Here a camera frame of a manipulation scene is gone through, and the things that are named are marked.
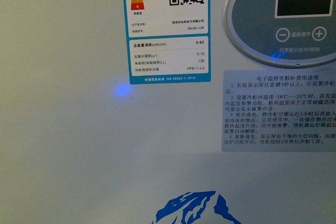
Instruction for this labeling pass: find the white chest freezer blue rim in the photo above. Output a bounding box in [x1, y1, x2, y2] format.
[1, 0, 335, 223]

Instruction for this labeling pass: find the blue energy efficiency label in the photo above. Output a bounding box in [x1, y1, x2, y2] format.
[123, 0, 211, 84]

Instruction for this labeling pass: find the grey instruction sticker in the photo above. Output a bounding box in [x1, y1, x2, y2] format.
[222, 69, 335, 152]

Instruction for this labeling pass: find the oval grey temperature control panel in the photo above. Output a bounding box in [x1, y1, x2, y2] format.
[223, 0, 335, 68]

